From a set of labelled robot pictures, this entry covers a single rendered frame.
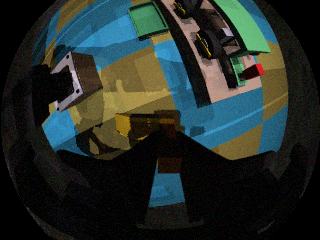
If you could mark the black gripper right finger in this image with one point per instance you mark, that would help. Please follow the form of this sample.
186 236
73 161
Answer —
206 176

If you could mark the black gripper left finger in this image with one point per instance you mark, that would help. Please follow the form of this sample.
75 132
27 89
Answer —
129 176

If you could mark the tan sloped ramp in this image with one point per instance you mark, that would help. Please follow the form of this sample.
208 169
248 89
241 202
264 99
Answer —
214 78

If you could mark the green trolley with black wheels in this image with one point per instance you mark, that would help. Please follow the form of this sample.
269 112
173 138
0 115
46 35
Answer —
241 27

